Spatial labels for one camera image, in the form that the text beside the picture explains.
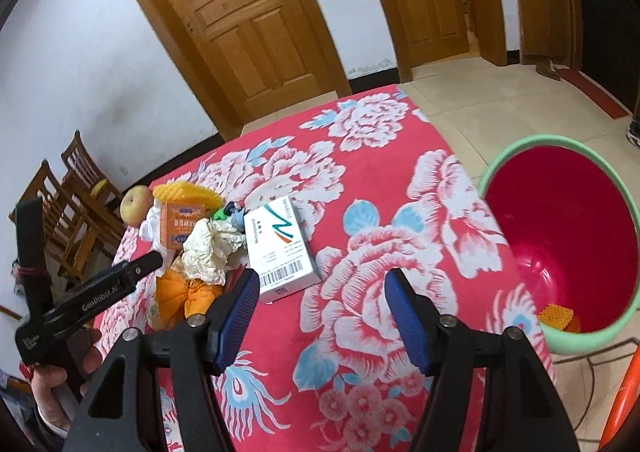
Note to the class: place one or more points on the white medicine box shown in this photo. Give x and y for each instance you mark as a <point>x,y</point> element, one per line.
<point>282,252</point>

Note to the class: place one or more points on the orange plastic bag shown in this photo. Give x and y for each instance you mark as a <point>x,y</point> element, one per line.
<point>175,294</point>

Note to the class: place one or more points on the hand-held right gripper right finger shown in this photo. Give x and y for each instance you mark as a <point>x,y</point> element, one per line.
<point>407,322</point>

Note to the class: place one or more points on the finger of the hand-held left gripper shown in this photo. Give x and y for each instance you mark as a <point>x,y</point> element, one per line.
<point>147,263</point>

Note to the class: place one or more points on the brown shoe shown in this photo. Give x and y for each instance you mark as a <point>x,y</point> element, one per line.
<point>547,70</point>

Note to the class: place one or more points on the apple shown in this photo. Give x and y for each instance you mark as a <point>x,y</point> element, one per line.
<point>136,204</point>

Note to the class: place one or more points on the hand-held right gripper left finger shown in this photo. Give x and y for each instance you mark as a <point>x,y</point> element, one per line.
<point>235,322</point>

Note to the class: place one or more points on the red floral tablecloth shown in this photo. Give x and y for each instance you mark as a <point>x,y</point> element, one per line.
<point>375,172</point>

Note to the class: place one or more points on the small green blue item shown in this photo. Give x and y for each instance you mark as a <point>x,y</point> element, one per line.
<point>231,213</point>

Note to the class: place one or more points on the yellow foam fruit net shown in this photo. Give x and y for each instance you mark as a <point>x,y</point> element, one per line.
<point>185,192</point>

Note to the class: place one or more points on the white paper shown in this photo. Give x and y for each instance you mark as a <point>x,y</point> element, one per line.
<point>210,252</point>

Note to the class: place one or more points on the orange plastic stool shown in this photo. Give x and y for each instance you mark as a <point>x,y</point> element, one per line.
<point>622,412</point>

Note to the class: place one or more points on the wooden chair with yellow cushion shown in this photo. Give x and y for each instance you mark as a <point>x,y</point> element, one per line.
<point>82,167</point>

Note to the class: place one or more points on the pair of dark sneakers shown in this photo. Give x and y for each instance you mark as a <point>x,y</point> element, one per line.
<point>635,133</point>

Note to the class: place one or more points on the closed wooden door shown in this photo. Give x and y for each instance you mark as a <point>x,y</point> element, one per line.
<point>235,17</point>

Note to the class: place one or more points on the white plastic bag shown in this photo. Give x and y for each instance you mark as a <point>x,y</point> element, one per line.
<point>150,228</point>

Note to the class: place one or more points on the red bin with green rim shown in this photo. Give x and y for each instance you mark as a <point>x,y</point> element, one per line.
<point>560,217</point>

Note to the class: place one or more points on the person's left hand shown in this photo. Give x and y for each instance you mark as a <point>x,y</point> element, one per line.
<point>50,392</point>

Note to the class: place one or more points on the small orange box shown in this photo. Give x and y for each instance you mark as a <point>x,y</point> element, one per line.
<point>182,227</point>

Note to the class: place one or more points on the small orange foam net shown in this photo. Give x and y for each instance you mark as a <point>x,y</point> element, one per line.
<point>555,317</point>

